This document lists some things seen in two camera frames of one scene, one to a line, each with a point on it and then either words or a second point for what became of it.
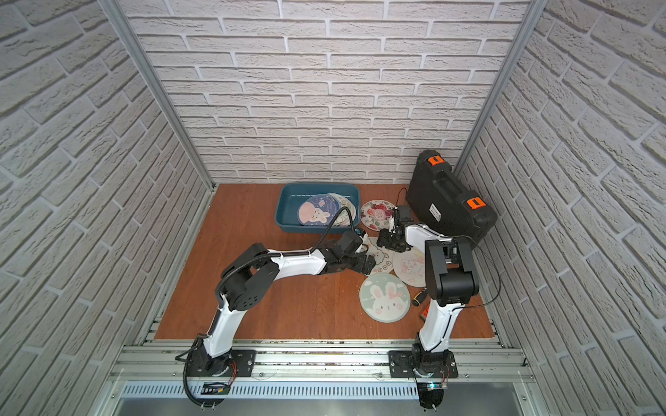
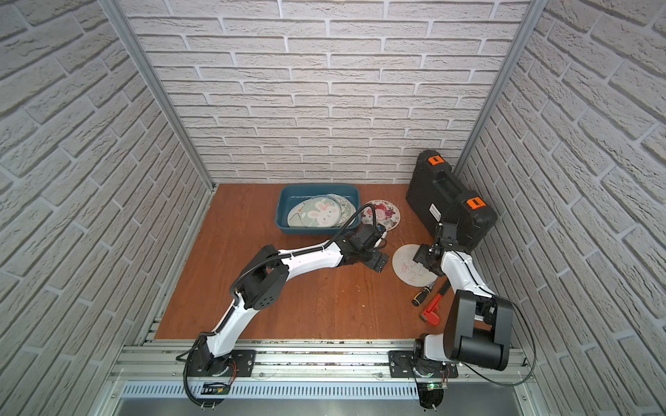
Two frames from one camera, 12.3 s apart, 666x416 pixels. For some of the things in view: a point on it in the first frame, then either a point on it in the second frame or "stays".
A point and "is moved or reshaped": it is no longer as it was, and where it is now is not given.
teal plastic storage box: [311, 207] stays
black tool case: [443, 205] stays
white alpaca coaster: [383, 257] is moved or reshaped
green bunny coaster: [385, 297] → [315, 212]
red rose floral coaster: [375, 214] stays
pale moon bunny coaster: [410, 267] stays
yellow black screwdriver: [419, 297] stays
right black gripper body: [388, 239] → [424, 256]
